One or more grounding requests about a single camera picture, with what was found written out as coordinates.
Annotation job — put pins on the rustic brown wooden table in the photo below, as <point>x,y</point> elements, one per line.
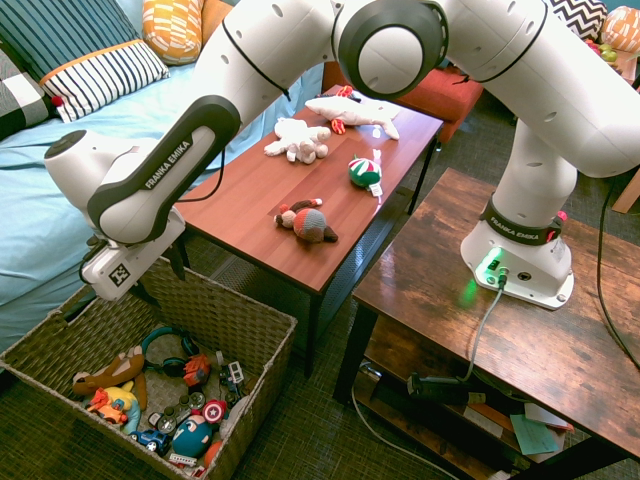
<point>525,350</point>

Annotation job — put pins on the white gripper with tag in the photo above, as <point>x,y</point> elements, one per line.
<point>120,272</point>

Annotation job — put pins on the brown plush animal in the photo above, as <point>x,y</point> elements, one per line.
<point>115,372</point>

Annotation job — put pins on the crochet orange teal stuffed toy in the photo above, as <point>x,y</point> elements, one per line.
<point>310,225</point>

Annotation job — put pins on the woven grey storage basket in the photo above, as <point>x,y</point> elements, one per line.
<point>230,320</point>

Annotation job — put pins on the bed with blue sheet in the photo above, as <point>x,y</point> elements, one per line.
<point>30,200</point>

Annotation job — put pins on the red white toy truck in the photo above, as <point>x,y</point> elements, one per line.
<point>185,462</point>

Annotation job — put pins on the red orange ottoman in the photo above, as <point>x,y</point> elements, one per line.
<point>440,95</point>

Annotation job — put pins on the white plush whale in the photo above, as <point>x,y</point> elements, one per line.
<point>355,112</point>

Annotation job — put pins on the white paper stack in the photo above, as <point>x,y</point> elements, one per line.
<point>547,415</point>

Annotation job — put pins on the white black toy vehicle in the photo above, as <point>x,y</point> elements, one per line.
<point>231,374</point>

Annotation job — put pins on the yellow plush toy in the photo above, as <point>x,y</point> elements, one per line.
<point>132,405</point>

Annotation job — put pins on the black power strip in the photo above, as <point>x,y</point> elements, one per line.
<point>440,389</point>

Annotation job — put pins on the black white zigzag pillow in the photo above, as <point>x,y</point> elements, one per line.
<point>580,17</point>

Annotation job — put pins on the white navy striped pillow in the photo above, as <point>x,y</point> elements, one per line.
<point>105,75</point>

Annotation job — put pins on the teal paper sheet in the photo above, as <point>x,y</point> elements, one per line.
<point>534,435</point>

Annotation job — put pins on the orange ball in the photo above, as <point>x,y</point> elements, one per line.
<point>212,452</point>

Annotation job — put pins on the black game controller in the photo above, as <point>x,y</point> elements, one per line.
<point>175,412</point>

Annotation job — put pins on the Captain America plush figure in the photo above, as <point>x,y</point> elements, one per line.
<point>192,437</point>

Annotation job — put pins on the round orange patterned cushion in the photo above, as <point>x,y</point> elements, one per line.
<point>622,30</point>

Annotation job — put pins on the small blue toy car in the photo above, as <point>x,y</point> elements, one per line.
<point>150,441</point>

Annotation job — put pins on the green apple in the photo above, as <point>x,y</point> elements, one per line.
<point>608,53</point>

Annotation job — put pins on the plain orange cushion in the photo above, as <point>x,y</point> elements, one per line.
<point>212,17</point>

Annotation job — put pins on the orange white patterned pillow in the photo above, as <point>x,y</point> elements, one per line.
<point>172,30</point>

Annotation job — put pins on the teal striped pillow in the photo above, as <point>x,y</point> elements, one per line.
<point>60,30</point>

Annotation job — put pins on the orange blue toy car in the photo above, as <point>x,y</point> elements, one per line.
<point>107,407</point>

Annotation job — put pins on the green red plush ball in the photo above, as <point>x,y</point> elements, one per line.
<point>364,172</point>

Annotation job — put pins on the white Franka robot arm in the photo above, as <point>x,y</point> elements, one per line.
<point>525,50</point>

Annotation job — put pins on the red wood coffee table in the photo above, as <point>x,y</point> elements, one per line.
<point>250,200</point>

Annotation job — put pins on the blue black headphones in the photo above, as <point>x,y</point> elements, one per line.
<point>172,365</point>

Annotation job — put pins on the black white checked pillow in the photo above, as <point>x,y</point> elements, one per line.
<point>17,100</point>

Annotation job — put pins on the white pink plush bunny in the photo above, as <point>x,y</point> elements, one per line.
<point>300,142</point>

